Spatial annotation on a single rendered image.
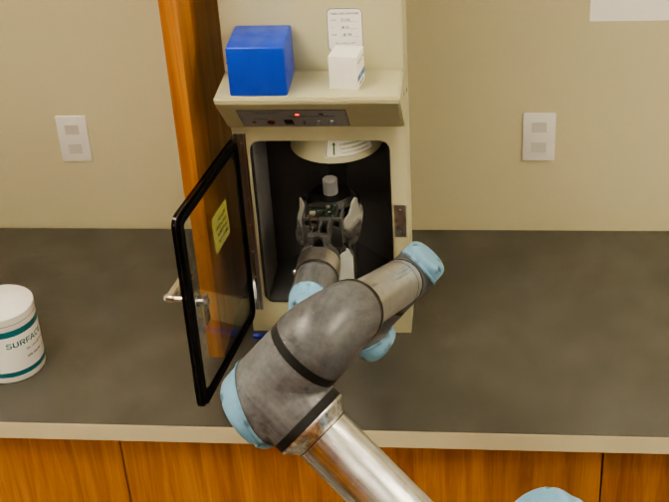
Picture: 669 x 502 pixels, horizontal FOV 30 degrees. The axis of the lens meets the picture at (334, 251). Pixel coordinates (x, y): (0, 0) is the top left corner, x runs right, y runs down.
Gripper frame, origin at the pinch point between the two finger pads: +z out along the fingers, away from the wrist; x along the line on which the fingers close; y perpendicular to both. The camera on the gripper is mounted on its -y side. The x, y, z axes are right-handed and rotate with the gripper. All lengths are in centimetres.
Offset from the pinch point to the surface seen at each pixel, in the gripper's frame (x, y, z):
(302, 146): 5.7, 9.8, 6.8
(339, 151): -1.7, 10.0, 4.5
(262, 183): 14.3, 1.0, 8.0
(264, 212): 14.3, -4.9, 6.9
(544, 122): -41, -6, 44
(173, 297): 25.3, -1.9, -25.1
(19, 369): 61, -26, -17
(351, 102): -6.0, 27.0, -8.2
